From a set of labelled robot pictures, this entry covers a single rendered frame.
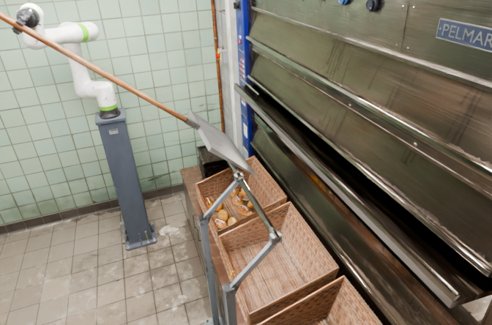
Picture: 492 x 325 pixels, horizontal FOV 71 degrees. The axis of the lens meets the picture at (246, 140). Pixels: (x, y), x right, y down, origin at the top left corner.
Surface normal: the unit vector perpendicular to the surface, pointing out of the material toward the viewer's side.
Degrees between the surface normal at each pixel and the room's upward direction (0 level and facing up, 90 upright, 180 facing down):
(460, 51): 90
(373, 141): 70
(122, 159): 90
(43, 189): 90
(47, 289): 0
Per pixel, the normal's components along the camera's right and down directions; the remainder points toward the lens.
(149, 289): -0.04, -0.88
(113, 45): 0.34, 0.43
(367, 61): -0.88, -0.10
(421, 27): -0.94, 0.23
